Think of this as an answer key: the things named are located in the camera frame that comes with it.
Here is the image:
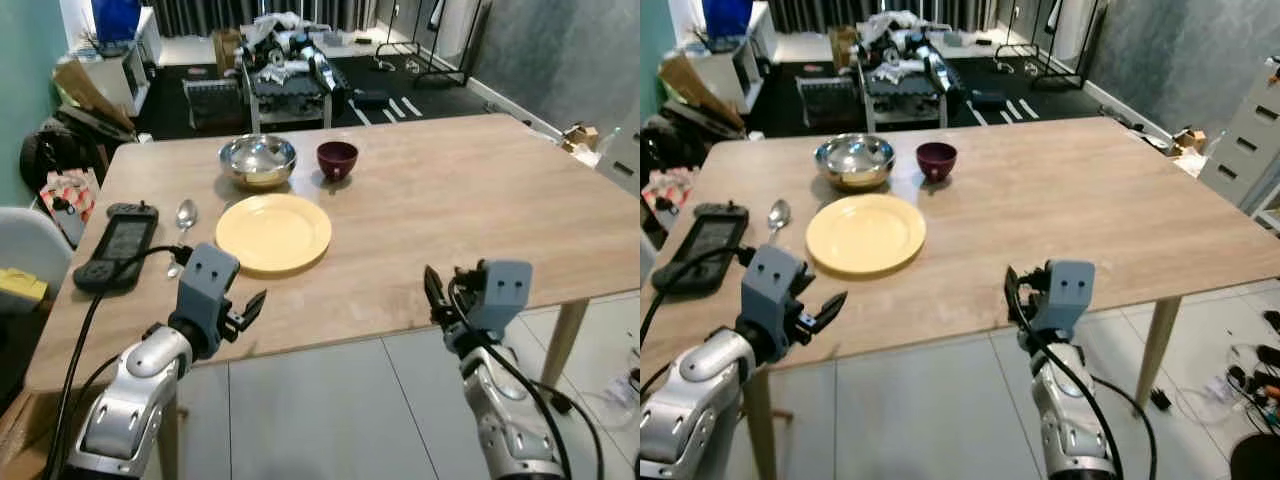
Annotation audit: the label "yellow pad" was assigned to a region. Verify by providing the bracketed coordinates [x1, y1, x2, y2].
[0, 268, 49, 316]

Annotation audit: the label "tapered wooden table leg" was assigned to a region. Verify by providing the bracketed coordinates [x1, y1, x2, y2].
[1135, 295, 1184, 408]
[543, 298, 591, 388]
[155, 395, 182, 480]
[742, 368, 777, 480]

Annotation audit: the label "black floor mat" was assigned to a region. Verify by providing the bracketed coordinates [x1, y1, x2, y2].
[135, 55, 491, 141]
[745, 55, 1111, 136]

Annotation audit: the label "grey curtain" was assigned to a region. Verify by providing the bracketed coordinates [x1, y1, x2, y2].
[765, 0, 1001, 31]
[150, 0, 381, 36]

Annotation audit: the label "black metal garment rack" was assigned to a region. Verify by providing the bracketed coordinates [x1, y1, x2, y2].
[995, 0, 1111, 91]
[373, 0, 496, 89]

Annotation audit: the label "upright brown cardboard box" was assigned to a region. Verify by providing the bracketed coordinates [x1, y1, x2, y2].
[212, 28, 246, 71]
[828, 25, 859, 69]

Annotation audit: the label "stainless steel bowl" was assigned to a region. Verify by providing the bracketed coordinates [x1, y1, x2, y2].
[218, 134, 298, 191]
[814, 133, 897, 191]

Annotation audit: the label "black backpack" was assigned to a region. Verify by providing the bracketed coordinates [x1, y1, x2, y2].
[640, 112, 707, 171]
[18, 118, 106, 191]

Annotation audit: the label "white chair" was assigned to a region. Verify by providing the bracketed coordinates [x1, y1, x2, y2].
[0, 207, 73, 301]

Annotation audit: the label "tangled black cables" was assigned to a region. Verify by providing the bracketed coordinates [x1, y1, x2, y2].
[1225, 310, 1280, 411]

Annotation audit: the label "maroon bowl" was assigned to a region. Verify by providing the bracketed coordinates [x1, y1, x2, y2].
[916, 142, 958, 185]
[316, 141, 359, 184]

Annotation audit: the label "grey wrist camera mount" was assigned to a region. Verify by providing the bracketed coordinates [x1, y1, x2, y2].
[468, 260, 534, 338]
[170, 243, 242, 336]
[740, 245, 807, 336]
[1035, 260, 1097, 338]

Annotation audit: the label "white drawer unit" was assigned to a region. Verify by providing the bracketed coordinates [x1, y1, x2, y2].
[597, 100, 641, 193]
[1198, 55, 1280, 211]

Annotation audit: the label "black round object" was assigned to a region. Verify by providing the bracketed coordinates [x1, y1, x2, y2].
[1230, 432, 1280, 480]

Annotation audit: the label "brown cardboard sheet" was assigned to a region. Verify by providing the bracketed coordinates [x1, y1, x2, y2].
[52, 58, 136, 133]
[655, 52, 746, 131]

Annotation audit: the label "black plastic crate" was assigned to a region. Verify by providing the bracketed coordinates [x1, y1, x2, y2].
[183, 78, 248, 131]
[795, 75, 866, 129]

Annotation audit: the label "white microwave oven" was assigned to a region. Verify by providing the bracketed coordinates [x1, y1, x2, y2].
[70, 40, 151, 116]
[690, 38, 762, 101]

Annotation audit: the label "blue container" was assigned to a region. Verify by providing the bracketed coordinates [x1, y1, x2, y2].
[92, 0, 143, 43]
[702, 0, 753, 39]

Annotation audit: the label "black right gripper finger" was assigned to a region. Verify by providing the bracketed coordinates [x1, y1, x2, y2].
[424, 264, 447, 323]
[1004, 264, 1028, 323]

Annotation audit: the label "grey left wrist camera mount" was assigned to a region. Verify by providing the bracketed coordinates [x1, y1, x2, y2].
[740, 245, 807, 336]
[170, 243, 242, 336]

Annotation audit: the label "yellow plate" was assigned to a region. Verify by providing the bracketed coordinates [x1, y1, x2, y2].
[215, 193, 333, 277]
[805, 193, 927, 278]

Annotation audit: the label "cluttered metal cart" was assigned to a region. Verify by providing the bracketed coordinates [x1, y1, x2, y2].
[240, 12, 351, 131]
[858, 10, 966, 131]

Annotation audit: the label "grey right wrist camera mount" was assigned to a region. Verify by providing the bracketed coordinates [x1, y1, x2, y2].
[1035, 260, 1097, 338]
[468, 260, 534, 338]

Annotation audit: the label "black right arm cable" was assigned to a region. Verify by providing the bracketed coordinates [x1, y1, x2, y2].
[446, 270, 606, 480]
[1010, 275, 1159, 480]

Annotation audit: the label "metal spoon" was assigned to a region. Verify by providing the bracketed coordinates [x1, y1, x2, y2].
[166, 199, 199, 279]
[766, 199, 793, 246]

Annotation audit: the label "red white patterned bag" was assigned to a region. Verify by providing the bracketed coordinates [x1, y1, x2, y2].
[643, 168, 697, 236]
[40, 170, 101, 246]

